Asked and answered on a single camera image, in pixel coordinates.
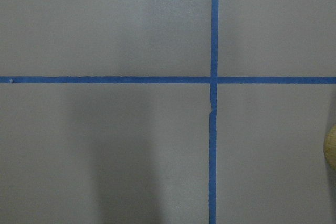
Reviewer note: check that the tan wooden cup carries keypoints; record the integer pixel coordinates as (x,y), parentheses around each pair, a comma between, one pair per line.
(329,147)

